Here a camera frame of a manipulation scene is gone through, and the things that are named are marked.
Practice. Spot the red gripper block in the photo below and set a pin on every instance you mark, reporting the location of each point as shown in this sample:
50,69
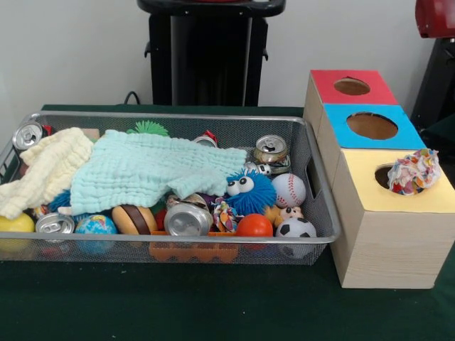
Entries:
437,17

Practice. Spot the orange ball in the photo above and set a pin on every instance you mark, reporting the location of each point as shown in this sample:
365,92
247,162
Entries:
255,225

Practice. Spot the globe print ball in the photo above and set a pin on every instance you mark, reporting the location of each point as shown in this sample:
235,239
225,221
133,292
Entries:
96,225

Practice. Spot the black and white soccer ball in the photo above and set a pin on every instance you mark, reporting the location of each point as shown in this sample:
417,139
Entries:
296,227

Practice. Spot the shallow metal mesh bin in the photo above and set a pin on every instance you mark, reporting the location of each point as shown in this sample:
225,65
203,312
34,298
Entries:
227,122

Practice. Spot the toy hamburger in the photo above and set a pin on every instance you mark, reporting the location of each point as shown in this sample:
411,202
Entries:
133,220

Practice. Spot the wooden box with three holes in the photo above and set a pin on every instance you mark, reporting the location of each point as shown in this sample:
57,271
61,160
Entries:
391,241

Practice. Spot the white baseball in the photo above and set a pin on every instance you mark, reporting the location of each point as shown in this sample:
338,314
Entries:
289,192

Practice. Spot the dark green tablecloth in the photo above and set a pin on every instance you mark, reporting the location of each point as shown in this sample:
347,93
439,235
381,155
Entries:
442,138
213,305

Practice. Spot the crushed silver can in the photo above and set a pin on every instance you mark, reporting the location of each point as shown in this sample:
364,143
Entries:
186,220

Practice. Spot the colourful paper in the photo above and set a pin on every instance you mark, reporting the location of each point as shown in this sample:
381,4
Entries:
416,170

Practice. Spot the gold drink can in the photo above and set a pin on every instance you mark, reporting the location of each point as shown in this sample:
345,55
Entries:
270,152

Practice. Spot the cream muslin cloth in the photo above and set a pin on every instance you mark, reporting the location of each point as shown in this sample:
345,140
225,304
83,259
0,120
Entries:
49,160

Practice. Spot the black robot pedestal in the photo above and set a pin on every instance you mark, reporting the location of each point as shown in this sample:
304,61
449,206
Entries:
199,53

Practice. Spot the light blue muslin cloth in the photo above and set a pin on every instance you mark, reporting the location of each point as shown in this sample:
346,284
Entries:
142,167

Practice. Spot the blue fuzzy toy with eyes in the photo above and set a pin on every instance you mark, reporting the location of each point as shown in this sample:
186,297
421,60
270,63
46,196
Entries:
256,199

